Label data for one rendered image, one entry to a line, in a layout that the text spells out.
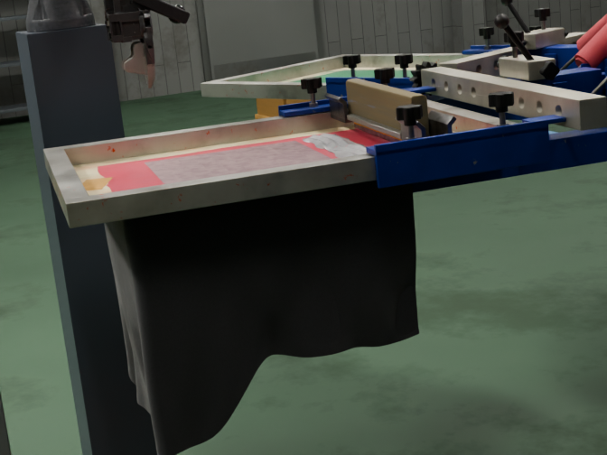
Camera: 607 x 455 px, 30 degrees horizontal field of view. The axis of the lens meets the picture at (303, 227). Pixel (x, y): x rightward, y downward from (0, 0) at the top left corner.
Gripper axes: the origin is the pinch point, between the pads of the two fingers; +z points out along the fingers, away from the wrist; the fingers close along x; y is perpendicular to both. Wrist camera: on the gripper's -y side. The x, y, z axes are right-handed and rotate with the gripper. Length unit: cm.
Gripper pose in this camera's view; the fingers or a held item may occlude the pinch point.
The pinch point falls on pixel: (152, 80)
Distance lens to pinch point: 226.7
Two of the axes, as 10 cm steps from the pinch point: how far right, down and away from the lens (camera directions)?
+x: 2.7, 2.0, -9.4
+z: 1.0, 9.7, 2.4
